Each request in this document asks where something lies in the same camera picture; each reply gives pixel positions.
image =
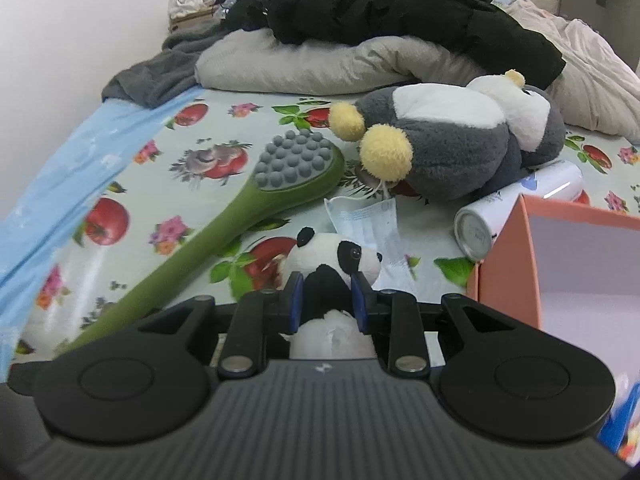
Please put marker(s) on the white spray can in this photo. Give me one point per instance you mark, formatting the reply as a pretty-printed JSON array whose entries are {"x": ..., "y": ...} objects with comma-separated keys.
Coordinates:
[{"x": 500, "y": 210}]

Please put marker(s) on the blue face mask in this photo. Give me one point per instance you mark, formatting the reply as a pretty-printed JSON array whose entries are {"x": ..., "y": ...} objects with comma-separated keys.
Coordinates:
[{"x": 365, "y": 220}]

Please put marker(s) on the green massage brush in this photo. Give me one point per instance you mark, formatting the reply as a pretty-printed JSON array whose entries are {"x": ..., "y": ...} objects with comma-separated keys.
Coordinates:
[{"x": 200, "y": 240}]

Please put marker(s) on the fruit print bed sheet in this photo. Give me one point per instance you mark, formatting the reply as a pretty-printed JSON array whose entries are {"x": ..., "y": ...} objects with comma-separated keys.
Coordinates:
[{"x": 260, "y": 125}]

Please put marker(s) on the grey penguin plush toy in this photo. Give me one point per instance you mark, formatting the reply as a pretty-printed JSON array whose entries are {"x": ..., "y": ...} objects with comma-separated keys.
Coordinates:
[{"x": 450, "y": 150}]

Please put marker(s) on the white crumpled cloth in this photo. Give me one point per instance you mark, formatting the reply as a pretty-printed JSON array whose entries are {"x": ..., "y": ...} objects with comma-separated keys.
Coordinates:
[{"x": 190, "y": 1}]

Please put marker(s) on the orange cardboard box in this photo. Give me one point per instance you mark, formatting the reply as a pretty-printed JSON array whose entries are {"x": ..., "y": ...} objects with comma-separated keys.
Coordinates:
[{"x": 510, "y": 280}]

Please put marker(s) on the blue tissue pack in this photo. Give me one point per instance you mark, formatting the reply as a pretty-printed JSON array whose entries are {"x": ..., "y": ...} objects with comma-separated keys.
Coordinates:
[{"x": 625, "y": 420}]

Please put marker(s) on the small panda plush toy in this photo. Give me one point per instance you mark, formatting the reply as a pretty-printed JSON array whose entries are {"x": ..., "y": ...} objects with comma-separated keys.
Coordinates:
[{"x": 325, "y": 255}]

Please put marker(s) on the light blue bed sheet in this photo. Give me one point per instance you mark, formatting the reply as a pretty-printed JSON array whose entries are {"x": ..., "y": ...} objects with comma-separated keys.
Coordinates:
[{"x": 75, "y": 160}]

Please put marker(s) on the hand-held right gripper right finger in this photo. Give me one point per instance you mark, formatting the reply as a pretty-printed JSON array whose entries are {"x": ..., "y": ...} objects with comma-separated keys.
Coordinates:
[{"x": 359, "y": 305}]

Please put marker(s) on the black puffer jacket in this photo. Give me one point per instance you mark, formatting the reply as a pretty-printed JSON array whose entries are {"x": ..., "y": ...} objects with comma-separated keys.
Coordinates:
[{"x": 400, "y": 5}]

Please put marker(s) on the dark grey blanket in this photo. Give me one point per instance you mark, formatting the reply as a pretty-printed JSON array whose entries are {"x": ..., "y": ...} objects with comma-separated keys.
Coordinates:
[{"x": 150, "y": 72}]

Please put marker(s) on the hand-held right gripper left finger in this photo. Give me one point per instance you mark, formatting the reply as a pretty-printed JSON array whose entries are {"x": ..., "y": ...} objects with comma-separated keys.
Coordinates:
[{"x": 295, "y": 301}]

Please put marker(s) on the beige duvet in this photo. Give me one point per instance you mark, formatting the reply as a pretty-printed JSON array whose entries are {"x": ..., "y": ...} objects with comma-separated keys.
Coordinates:
[{"x": 300, "y": 65}]

